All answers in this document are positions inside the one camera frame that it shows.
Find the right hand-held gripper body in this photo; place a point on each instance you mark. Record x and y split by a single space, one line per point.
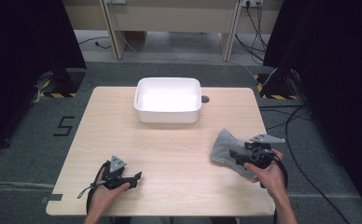
260 155

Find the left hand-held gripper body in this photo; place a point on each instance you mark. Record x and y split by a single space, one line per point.
114 179

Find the grey cloth garment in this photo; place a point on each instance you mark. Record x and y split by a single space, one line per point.
224 149

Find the white plastic bin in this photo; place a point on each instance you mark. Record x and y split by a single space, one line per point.
168 101

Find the person's left hand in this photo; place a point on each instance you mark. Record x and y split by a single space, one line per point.
104 199

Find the person's right hand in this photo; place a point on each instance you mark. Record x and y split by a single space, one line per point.
272 180

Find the grey floor tape piece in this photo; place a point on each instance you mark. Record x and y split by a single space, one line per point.
52 198

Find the black stand base striped tape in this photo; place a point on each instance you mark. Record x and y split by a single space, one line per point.
67 81
277 85

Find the black curtain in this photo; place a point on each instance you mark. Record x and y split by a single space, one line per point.
20 62
334 77

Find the beige desk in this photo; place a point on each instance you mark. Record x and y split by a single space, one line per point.
169 18

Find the white wall socket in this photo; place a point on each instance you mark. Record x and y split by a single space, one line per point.
253 2

